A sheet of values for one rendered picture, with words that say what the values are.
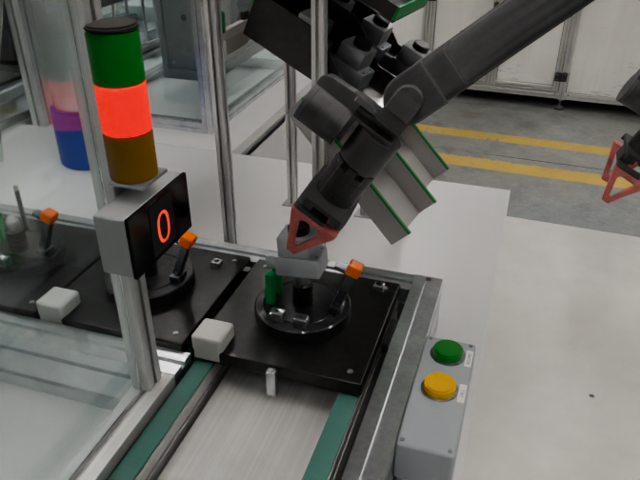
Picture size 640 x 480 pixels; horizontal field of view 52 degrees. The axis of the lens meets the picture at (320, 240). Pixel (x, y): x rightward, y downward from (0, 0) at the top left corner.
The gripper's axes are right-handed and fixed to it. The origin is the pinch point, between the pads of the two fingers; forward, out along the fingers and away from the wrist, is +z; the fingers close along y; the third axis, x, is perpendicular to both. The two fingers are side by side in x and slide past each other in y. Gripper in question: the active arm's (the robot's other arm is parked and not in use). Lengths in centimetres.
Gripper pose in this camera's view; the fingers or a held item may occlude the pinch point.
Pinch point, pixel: (298, 238)
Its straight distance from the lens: 89.5
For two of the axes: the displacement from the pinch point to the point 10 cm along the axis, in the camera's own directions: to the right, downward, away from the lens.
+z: -5.3, 6.5, 5.4
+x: 8.0, 5.9, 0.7
